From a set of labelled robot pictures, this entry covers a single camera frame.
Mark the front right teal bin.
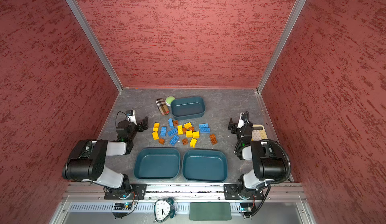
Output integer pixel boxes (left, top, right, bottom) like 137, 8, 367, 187
182, 149, 228, 183

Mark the yellow brick bottom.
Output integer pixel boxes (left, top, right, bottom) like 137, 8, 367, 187
190, 138, 197, 148

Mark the white analog clock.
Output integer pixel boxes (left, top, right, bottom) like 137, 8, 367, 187
154, 197, 176, 223

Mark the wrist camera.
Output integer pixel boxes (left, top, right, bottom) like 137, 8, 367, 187
125, 110, 137, 125
237, 113, 245, 128

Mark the beige calculator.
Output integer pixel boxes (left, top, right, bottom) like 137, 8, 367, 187
251, 124, 268, 141

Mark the right controller board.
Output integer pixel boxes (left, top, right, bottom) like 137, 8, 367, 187
239, 202, 255, 213

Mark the dark green pad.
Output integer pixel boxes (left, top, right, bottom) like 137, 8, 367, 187
189, 202, 232, 221

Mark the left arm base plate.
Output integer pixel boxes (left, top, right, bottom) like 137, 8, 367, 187
104, 183, 147, 200

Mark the front left teal bin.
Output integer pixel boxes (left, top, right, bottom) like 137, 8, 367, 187
133, 148, 181, 180

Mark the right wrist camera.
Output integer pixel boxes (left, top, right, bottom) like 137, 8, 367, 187
237, 113, 245, 128

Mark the yellow brick tall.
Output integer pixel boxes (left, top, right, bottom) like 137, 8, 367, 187
178, 125, 184, 135

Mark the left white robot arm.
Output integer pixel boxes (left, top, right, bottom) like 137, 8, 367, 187
62, 116, 148, 200

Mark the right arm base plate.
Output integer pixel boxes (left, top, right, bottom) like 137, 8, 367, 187
223, 184, 264, 200

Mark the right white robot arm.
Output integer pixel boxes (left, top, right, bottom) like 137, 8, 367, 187
224, 119, 291, 200

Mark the left controller board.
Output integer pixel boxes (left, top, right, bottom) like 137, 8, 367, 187
113, 202, 132, 212

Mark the teal bin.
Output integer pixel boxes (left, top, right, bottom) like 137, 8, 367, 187
133, 148, 181, 180
170, 96, 206, 120
182, 149, 228, 183

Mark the blue brick thin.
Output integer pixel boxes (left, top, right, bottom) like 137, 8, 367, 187
168, 118, 174, 128

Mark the blue brick long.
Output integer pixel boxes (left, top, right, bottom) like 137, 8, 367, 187
159, 126, 167, 137

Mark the back teal bin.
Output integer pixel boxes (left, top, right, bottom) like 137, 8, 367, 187
170, 96, 206, 120

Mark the controller board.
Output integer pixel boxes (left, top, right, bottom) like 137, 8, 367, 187
113, 202, 132, 212
239, 202, 255, 213

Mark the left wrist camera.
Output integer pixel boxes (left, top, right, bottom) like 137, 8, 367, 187
125, 110, 137, 125

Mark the aluminium front rail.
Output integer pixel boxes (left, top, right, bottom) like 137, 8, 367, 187
61, 182, 308, 202

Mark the green round ball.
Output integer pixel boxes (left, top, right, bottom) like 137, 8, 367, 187
165, 96, 176, 106

